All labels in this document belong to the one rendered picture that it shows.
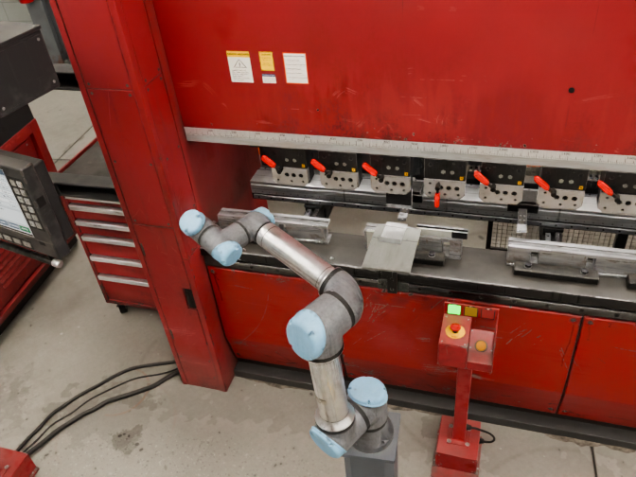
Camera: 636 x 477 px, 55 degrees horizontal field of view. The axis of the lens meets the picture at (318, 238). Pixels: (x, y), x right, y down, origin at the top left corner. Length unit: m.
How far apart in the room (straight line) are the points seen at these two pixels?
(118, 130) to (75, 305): 1.87
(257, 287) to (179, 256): 0.37
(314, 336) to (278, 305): 1.28
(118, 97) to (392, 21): 0.98
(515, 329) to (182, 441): 1.63
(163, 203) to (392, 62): 1.04
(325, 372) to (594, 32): 1.24
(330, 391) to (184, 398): 1.69
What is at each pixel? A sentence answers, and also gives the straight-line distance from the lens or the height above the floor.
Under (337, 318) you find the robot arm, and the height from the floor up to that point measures 1.40.
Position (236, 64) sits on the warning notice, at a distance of 2.28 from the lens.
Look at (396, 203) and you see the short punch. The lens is 2.41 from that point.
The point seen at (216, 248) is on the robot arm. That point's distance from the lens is 1.73.
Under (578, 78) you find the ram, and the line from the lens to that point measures 2.09.
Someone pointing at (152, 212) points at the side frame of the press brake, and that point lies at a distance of 2.56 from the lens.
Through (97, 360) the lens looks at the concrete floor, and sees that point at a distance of 3.65.
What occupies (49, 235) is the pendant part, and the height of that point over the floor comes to 1.35.
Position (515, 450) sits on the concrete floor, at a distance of 3.02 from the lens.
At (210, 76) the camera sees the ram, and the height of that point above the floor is 1.62.
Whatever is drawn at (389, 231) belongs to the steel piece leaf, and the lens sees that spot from 2.44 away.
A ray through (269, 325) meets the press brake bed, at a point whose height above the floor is 0.45.
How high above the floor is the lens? 2.49
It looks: 38 degrees down
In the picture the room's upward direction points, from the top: 6 degrees counter-clockwise
